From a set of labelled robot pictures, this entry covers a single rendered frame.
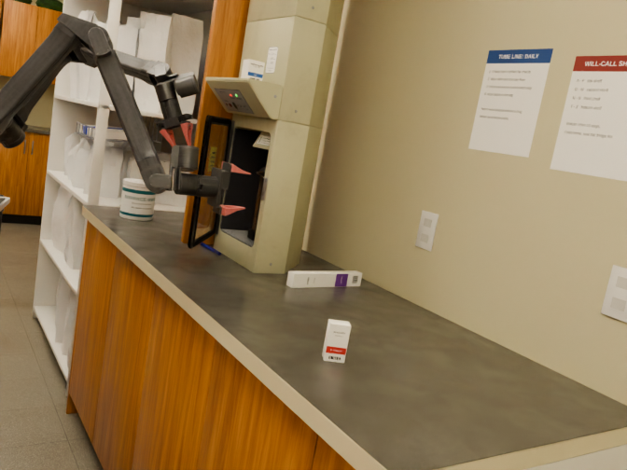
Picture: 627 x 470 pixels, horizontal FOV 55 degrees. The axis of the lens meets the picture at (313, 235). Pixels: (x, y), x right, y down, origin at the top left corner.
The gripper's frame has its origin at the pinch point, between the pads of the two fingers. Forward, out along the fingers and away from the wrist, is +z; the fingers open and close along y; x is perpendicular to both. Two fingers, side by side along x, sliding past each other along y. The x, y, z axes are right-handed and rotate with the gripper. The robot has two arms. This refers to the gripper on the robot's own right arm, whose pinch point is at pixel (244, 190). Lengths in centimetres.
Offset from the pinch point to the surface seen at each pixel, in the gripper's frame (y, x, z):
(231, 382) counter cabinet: -39, -38, -15
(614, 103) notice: 37, -67, 55
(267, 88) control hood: 29.2, 8.8, 6.6
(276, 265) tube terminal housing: -23.4, 9.0, 19.6
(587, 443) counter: -28, -95, 28
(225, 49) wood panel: 41, 46, 8
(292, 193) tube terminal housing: -0.3, 9.0, 20.9
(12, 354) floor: -120, 178, -29
